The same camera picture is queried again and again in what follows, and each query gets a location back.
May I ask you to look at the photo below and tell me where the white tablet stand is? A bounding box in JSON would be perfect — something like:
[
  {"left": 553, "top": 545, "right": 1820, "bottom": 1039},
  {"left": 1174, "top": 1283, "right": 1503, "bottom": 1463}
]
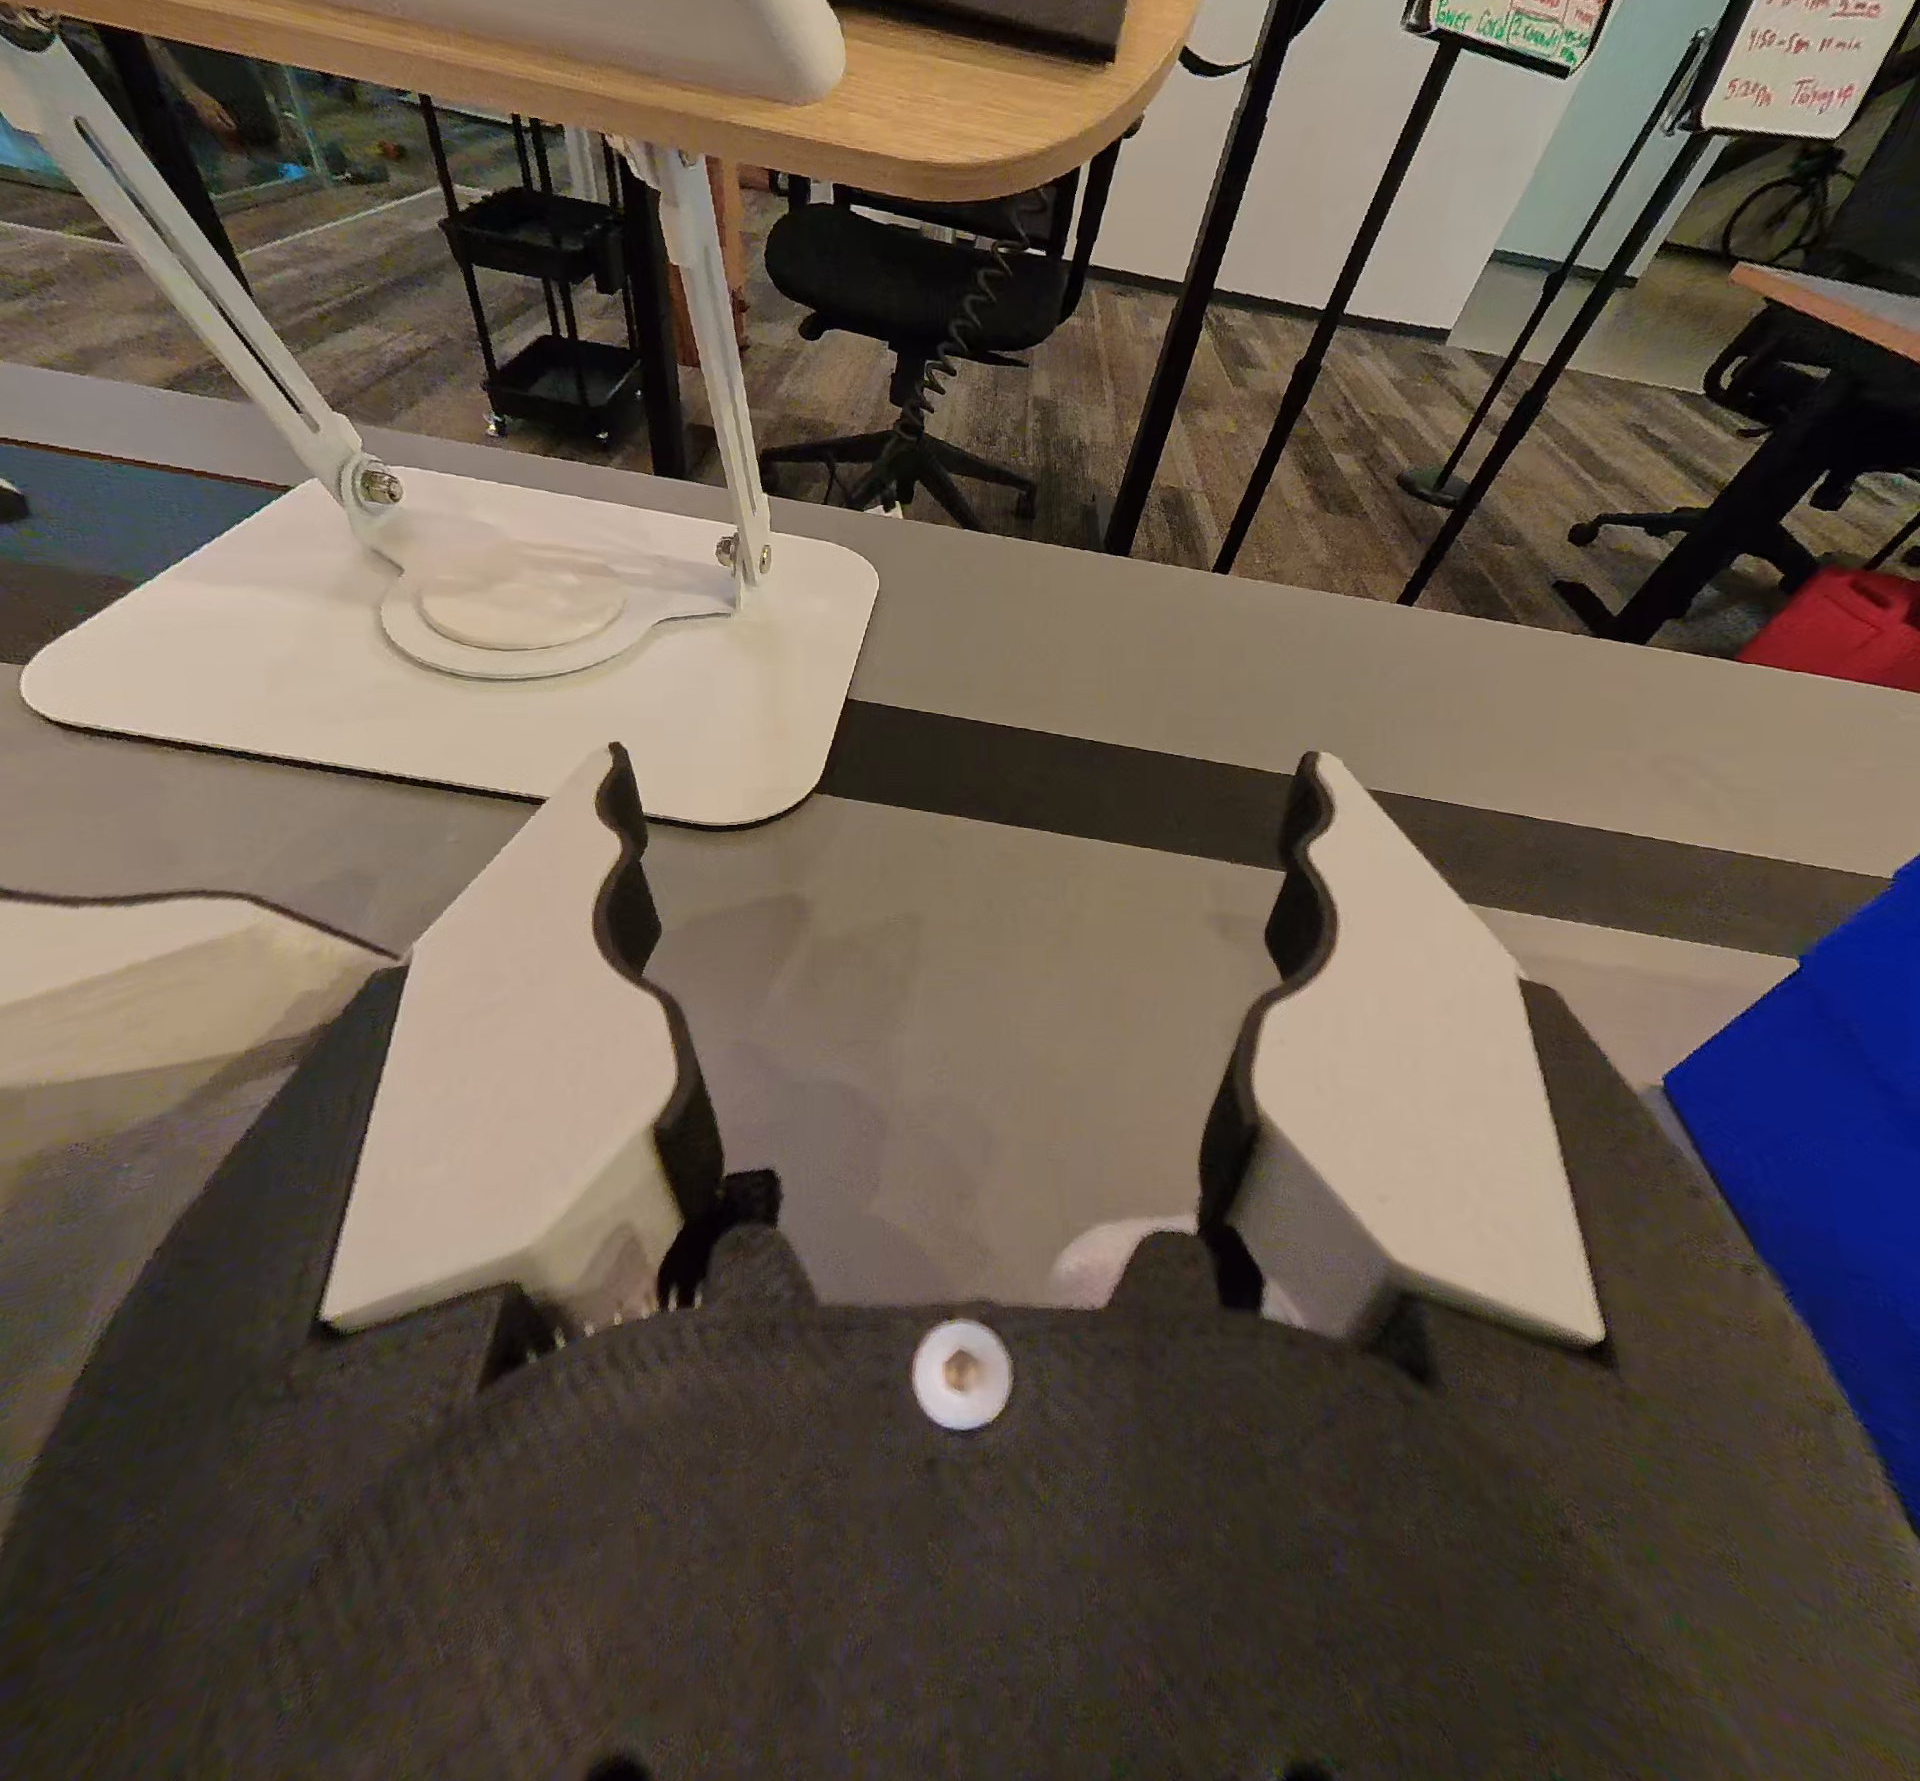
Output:
[{"left": 0, "top": 0, "right": 1235, "bottom": 832}]

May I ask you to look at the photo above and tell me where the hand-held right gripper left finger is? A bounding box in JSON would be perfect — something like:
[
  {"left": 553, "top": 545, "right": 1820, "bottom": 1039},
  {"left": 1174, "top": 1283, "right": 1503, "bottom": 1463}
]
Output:
[{"left": 318, "top": 740, "right": 731, "bottom": 1344}]

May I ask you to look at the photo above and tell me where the red fabric bin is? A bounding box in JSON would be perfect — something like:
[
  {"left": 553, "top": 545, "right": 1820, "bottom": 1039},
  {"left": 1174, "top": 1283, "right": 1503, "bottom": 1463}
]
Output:
[{"left": 1736, "top": 561, "right": 1920, "bottom": 692}]

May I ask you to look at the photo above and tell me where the black utility cart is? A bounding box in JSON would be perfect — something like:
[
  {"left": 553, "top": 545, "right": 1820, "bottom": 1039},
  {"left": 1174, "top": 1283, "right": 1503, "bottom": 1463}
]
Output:
[{"left": 435, "top": 112, "right": 650, "bottom": 447}]

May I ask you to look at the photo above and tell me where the blue plastic bin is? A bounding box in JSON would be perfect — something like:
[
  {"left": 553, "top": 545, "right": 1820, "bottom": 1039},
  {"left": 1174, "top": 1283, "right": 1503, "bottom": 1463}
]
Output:
[{"left": 1659, "top": 852, "right": 1920, "bottom": 1471}]

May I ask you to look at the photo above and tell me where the black office chair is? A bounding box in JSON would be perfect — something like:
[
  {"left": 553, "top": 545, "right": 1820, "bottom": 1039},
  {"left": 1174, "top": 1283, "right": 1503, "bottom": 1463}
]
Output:
[
  {"left": 756, "top": 136, "right": 1130, "bottom": 533},
  {"left": 1698, "top": 294, "right": 1895, "bottom": 452}
]

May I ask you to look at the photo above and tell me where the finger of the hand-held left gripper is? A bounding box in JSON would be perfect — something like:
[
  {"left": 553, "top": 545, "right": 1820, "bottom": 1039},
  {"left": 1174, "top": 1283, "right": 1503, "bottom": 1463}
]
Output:
[{"left": 0, "top": 884, "right": 411, "bottom": 1066}]

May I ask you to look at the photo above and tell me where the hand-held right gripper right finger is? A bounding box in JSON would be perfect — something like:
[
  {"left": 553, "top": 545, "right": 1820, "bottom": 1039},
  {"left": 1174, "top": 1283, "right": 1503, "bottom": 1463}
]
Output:
[{"left": 1197, "top": 749, "right": 1609, "bottom": 1358}]

